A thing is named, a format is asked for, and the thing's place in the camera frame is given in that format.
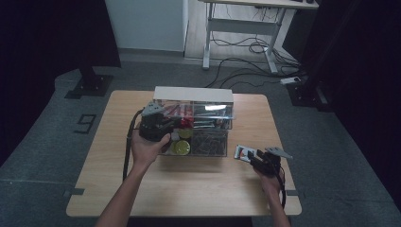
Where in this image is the bunch of red packets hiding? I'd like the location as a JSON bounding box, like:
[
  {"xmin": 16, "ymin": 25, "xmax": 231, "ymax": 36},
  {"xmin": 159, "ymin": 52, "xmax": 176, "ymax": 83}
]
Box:
[{"xmin": 163, "ymin": 104, "xmax": 194, "ymax": 129}]

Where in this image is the white power strip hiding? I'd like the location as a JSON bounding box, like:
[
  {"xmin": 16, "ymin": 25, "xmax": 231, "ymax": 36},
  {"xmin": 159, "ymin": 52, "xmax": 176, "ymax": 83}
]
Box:
[{"xmin": 280, "ymin": 76, "xmax": 303, "ymax": 86}]

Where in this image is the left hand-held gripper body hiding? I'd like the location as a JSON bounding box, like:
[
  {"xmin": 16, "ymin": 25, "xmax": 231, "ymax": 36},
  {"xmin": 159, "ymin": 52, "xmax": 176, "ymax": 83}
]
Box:
[{"xmin": 138, "ymin": 101, "xmax": 174, "ymax": 143}]

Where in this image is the clear shallow organizer drawer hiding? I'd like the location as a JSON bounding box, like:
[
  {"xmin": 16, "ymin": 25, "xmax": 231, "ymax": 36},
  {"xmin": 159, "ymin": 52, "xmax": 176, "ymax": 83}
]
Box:
[{"xmin": 148, "ymin": 99, "xmax": 236, "ymax": 131}]

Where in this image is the small yellow round tin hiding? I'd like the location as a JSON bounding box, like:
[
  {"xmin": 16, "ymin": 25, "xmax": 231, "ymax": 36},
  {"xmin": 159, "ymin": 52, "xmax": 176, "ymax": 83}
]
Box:
[{"xmin": 178, "ymin": 128, "xmax": 194, "ymax": 141}]

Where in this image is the pile of dark small packets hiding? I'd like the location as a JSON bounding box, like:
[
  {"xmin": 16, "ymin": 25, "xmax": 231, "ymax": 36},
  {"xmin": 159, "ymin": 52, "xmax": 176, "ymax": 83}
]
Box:
[{"xmin": 192, "ymin": 130, "xmax": 228, "ymax": 156}]

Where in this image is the clear deep organizer drawer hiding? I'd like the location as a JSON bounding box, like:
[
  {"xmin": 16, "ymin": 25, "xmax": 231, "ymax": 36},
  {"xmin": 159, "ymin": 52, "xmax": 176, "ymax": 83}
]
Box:
[{"xmin": 159, "ymin": 127, "xmax": 229, "ymax": 158}]

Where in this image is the person's right hand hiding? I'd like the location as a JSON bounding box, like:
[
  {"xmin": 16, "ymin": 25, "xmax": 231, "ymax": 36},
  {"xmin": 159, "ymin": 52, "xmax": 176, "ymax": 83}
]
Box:
[{"xmin": 253, "ymin": 167, "xmax": 286, "ymax": 199}]

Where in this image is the person's left hand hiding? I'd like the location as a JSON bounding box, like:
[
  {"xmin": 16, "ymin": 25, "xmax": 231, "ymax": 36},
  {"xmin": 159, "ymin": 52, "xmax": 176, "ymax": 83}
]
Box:
[{"xmin": 131, "ymin": 127, "xmax": 171, "ymax": 171}]

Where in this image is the white desk frame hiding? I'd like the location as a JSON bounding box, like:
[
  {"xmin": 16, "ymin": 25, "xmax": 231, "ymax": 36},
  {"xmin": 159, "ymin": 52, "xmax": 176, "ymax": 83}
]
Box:
[{"xmin": 198, "ymin": 0, "xmax": 320, "ymax": 76}]

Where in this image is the tangle of black floor cables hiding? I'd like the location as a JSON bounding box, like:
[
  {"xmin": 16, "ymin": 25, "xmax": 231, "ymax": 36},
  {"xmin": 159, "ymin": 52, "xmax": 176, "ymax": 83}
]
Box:
[{"xmin": 204, "ymin": 6, "xmax": 305, "ymax": 90}]

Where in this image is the black tape floor mark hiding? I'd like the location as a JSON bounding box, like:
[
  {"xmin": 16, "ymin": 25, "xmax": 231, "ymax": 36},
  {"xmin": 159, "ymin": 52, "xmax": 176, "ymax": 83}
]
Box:
[{"xmin": 73, "ymin": 113, "xmax": 97, "ymax": 135}]

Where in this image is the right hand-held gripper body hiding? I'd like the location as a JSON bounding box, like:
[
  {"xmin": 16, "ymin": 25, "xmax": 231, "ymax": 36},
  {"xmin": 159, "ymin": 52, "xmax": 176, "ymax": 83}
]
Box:
[{"xmin": 250, "ymin": 146, "xmax": 293, "ymax": 177}]

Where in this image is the hand-held gripper cable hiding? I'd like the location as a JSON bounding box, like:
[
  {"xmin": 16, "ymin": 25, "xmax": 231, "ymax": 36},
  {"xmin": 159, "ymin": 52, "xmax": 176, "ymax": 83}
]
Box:
[
  {"xmin": 276, "ymin": 166, "xmax": 288, "ymax": 210},
  {"xmin": 122, "ymin": 108, "xmax": 145, "ymax": 183}
]

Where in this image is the right hand-held gripper cable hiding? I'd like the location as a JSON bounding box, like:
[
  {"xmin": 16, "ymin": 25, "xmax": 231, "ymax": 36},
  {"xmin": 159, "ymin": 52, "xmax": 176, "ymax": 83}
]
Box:
[{"xmin": 276, "ymin": 166, "xmax": 288, "ymax": 210}]

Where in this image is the dark curtain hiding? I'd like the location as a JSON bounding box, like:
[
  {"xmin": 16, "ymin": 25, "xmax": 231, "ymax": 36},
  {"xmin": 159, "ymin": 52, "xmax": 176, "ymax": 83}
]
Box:
[
  {"xmin": 282, "ymin": 0, "xmax": 401, "ymax": 209},
  {"xmin": 0, "ymin": 0, "xmax": 122, "ymax": 166}
]

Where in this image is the bunch of dark long packets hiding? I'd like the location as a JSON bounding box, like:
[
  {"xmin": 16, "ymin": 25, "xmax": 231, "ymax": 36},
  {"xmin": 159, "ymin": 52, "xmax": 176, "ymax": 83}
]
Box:
[{"xmin": 192, "ymin": 107, "xmax": 234, "ymax": 130}]

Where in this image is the left hand-held gripper cable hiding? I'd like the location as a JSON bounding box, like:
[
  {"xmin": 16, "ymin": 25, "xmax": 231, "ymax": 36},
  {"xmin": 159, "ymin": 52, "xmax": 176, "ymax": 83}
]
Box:
[{"xmin": 122, "ymin": 108, "xmax": 145, "ymax": 183}]

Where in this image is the white and red packet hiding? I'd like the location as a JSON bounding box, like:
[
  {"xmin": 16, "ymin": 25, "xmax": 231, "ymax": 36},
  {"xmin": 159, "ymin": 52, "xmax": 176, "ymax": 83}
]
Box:
[{"xmin": 234, "ymin": 144, "xmax": 258, "ymax": 164}]

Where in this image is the large yellow round tin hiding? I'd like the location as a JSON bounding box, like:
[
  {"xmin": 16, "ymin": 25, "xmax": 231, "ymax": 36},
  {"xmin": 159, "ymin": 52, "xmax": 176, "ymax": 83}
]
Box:
[{"xmin": 169, "ymin": 139, "xmax": 192, "ymax": 156}]

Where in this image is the black stand base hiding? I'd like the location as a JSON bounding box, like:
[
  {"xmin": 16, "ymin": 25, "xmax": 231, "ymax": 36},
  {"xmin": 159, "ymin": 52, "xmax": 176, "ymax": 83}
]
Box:
[
  {"xmin": 63, "ymin": 65, "xmax": 114, "ymax": 100},
  {"xmin": 286, "ymin": 79, "xmax": 333, "ymax": 114}
]

